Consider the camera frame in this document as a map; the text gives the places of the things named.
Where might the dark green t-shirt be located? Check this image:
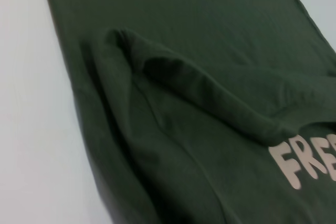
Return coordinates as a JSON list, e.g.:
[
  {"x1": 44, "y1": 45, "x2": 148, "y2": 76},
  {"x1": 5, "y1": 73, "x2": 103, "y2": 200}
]
[{"x1": 39, "y1": 0, "x2": 336, "y2": 224}]

